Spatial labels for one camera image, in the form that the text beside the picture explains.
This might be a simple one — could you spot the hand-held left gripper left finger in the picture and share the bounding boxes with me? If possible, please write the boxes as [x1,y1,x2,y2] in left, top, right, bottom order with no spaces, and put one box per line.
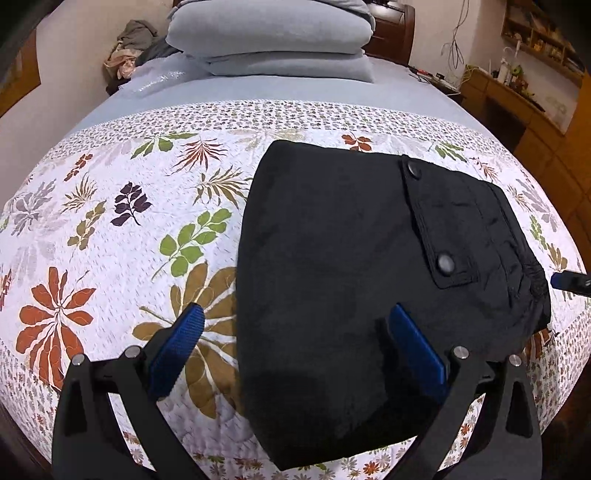
[52,302,206,480]

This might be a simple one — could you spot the pile of crumpled clothes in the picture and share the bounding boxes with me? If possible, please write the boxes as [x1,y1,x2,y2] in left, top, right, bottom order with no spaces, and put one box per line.
[104,19,181,96]

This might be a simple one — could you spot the wooden desk unit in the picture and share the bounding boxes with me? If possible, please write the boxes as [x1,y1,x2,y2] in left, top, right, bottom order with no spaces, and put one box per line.
[461,68,591,241]

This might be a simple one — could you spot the black pants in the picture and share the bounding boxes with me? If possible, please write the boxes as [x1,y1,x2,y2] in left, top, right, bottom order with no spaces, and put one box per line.
[235,140,553,472]

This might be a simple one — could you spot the dark wooden headboard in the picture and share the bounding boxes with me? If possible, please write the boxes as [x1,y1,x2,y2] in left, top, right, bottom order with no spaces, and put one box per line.
[362,0,417,66]

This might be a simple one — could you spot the floral quilted blanket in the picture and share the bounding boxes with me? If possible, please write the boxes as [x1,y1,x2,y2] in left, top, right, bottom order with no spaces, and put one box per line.
[0,99,585,480]

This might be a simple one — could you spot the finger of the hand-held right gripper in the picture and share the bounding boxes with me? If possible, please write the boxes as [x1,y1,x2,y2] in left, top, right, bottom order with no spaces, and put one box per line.
[551,271,591,298]

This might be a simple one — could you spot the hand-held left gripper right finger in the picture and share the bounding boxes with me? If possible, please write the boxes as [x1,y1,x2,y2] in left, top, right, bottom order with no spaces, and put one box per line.
[379,304,542,480]

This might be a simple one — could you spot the wooden wall shelf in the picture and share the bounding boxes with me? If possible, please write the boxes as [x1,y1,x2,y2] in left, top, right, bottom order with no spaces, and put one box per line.
[501,0,586,88]

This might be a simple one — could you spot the grey-blue bed sheet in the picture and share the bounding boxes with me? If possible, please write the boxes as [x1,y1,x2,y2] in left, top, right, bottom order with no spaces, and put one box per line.
[69,53,491,141]

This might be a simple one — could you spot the hanging wall cables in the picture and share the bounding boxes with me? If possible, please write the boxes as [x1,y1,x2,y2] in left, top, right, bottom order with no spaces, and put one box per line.
[441,0,468,89]

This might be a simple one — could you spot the clear plastic bag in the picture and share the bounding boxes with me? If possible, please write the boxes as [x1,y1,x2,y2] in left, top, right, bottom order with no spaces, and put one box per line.
[121,56,209,99]

